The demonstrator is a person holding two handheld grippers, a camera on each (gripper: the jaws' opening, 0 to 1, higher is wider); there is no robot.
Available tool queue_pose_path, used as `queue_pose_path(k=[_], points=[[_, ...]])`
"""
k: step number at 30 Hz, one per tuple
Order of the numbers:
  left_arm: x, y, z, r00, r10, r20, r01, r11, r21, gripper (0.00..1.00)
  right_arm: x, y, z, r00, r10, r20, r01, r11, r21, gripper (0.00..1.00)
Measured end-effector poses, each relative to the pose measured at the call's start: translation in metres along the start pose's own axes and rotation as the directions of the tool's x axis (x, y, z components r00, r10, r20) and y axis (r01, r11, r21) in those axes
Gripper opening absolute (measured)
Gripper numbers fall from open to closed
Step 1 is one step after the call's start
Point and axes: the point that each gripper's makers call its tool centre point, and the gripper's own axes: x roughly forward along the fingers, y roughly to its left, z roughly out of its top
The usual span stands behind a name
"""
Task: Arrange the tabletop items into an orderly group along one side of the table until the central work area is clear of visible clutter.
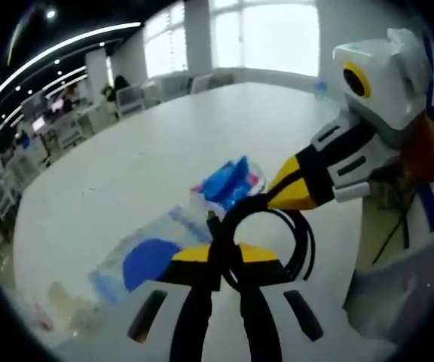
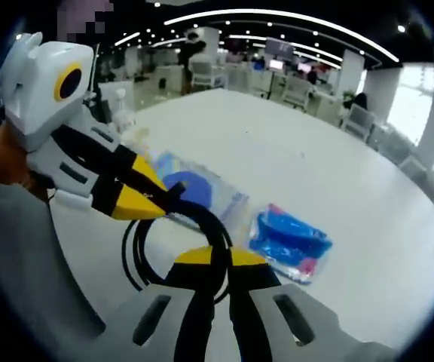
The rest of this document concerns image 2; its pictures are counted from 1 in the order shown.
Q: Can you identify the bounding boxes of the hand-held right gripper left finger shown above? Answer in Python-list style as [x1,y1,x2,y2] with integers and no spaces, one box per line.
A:
[96,244,218,362]

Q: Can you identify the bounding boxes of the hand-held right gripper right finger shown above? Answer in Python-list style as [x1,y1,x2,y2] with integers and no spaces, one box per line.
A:
[229,247,384,362]

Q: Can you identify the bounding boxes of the clear water bottle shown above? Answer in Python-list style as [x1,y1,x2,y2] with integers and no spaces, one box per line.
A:
[112,88,138,131]

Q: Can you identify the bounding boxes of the clear package with blue oval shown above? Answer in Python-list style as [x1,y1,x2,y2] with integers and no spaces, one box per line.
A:
[150,150,251,230]

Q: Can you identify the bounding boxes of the black cable coil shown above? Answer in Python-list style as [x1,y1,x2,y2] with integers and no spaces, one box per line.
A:
[121,180,236,305]

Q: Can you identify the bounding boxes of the clear bag of blue items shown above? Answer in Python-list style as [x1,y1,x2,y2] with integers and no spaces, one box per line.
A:
[246,202,335,286]

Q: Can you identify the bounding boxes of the white office chair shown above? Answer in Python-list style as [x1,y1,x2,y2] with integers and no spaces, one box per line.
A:
[341,103,375,140]
[189,60,228,91]

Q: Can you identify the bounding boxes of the grey mesh chair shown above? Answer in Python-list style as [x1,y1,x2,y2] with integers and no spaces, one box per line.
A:
[0,183,107,362]

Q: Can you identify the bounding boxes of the hanging display screen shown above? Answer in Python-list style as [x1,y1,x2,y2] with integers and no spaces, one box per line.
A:
[265,37,296,58]

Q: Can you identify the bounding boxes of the large window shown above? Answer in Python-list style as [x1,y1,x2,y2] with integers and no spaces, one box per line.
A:
[386,62,434,146]

